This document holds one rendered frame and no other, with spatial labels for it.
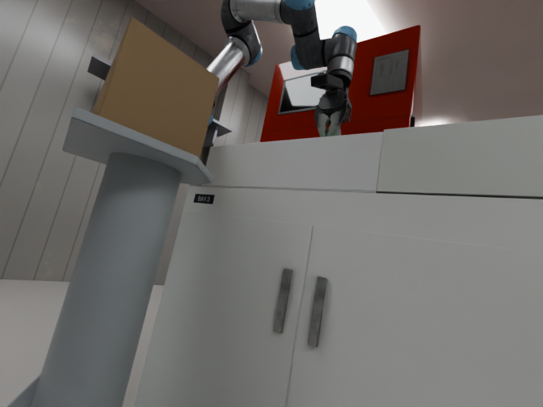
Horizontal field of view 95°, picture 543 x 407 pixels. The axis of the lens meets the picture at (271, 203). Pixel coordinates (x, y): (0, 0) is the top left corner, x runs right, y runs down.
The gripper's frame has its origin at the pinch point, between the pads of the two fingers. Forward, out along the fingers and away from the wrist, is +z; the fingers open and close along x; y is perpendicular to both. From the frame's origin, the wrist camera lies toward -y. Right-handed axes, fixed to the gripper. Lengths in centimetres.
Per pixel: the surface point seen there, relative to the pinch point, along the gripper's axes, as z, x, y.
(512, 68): -206, -90, 263
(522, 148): 7.1, -37.4, -3.9
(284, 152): 5.0, 9.8, -4.0
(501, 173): 11.4, -34.8, -3.9
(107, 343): 55, 26, -29
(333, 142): 3.2, -3.6, -3.9
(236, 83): -180, 211, 158
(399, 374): 49, -22, -4
